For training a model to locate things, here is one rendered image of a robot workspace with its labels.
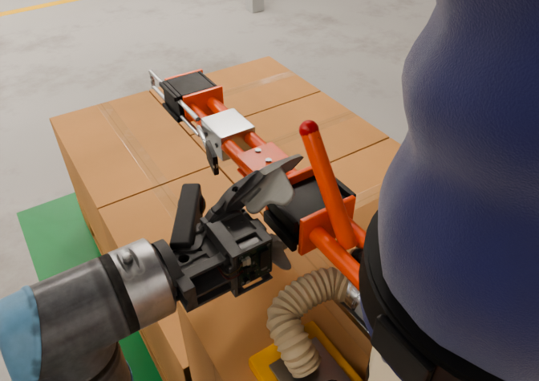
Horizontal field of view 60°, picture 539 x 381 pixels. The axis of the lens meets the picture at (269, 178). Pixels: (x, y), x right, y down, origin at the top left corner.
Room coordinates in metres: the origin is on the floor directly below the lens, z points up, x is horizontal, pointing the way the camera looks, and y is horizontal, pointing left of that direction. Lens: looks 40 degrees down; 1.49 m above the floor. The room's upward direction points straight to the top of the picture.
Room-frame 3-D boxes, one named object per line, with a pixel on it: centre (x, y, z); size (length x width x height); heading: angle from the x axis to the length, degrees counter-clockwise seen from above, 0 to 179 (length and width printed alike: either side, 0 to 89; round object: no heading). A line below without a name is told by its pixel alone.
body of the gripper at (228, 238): (0.36, 0.06, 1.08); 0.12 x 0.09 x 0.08; 123
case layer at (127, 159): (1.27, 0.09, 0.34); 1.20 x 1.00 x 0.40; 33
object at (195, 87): (0.74, 0.13, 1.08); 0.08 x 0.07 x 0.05; 33
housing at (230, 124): (0.62, 0.07, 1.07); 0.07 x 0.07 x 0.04; 33
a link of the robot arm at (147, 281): (0.33, 0.14, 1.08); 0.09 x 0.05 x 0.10; 33
